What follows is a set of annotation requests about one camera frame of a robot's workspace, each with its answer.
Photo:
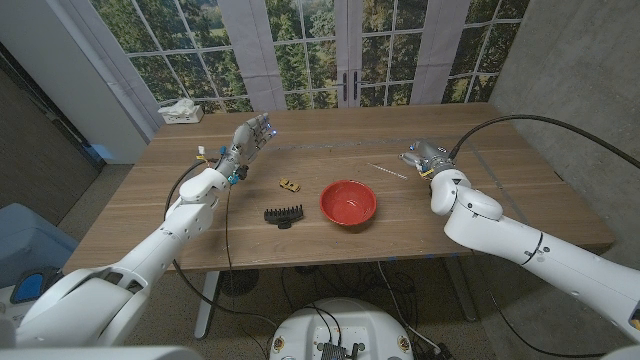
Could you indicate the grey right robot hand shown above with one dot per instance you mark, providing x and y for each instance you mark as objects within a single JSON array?
[{"x": 430, "y": 157}]

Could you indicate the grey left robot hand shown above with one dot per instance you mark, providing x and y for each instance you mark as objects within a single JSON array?
[{"x": 245, "y": 145}]

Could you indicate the clear plastic pipette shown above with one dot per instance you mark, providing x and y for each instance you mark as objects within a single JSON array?
[{"x": 387, "y": 171}]

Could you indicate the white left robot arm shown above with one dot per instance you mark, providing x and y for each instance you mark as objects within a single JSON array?
[{"x": 150, "y": 255}]

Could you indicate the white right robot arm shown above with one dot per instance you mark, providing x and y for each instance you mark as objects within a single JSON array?
[{"x": 525, "y": 245}]

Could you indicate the red bowl plate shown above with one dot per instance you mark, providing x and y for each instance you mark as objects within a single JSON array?
[{"x": 347, "y": 202}]

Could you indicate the small yellow toy car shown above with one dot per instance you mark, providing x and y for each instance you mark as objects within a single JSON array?
[{"x": 290, "y": 185}]

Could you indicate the white tissue box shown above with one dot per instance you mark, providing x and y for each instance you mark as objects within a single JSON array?
[{"x": 182, "y": 114}]

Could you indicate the printed window backdrop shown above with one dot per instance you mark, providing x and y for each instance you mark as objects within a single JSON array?
[{"x": 300, "y": 50}]

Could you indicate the round black fan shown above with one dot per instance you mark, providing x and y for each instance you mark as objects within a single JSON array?
[{"x": 239, "y": 282}]

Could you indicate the grey table leg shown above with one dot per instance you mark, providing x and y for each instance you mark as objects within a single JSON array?
[{"x": 462, "y": 295}]

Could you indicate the white table leg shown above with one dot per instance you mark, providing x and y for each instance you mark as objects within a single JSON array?
[{"x": 206, "y": 305}]

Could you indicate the white robot torso base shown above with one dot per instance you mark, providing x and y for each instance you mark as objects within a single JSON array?
[{"x": 345, "y": 325}]

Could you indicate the blue chair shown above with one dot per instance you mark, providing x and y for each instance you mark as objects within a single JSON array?
[{"x": 30, "y": 240}]

